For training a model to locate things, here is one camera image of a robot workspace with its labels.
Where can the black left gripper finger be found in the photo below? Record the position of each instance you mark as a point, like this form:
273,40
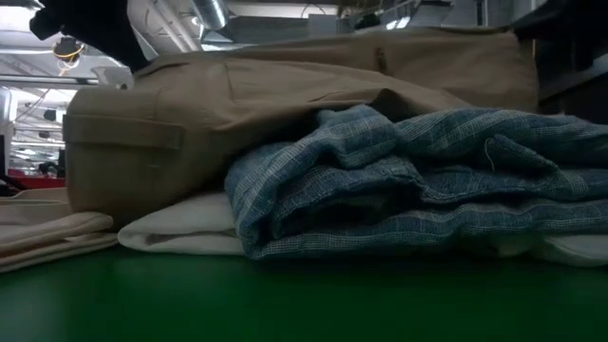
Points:
128,50

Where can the beige garment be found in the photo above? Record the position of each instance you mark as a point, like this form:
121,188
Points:
237,95

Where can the white button shirt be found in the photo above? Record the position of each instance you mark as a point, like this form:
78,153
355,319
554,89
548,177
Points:
190,223

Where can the blue patterned garment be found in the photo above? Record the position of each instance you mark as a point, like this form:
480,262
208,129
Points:
404,180

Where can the round black yellow fixture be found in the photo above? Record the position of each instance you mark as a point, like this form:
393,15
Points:
69,47

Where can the red plastic crate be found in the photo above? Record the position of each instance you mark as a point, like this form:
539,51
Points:
38,182

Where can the cream folded cloth pile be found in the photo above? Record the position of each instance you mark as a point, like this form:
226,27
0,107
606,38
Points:
47,228

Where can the grey ceiling air unit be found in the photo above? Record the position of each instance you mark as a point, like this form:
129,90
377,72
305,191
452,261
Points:
325,24

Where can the silver ventilation duct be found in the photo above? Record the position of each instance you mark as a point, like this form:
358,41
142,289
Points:
211,12

